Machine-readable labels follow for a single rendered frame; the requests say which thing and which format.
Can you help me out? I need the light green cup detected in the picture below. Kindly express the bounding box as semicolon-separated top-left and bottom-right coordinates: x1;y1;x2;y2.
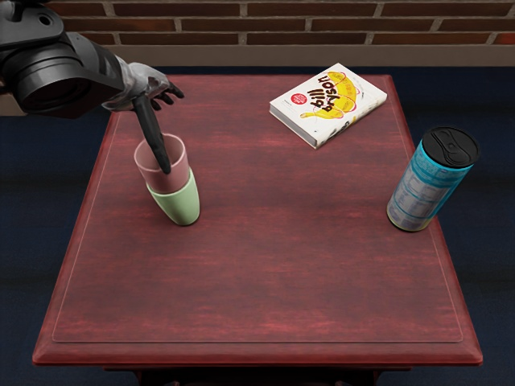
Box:
146;166;200;226

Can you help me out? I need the white and yellow book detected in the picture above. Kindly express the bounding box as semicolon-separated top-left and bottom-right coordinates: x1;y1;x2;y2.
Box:
269;62;389;150

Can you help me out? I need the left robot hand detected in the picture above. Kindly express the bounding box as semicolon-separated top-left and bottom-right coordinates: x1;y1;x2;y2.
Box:
101;56;185;175

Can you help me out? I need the pink cup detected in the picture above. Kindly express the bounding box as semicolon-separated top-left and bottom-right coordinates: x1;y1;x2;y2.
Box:
134;133;190;192

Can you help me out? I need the blue can with black lid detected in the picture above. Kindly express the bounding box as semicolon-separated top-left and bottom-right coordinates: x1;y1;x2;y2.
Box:
386;126;481;233

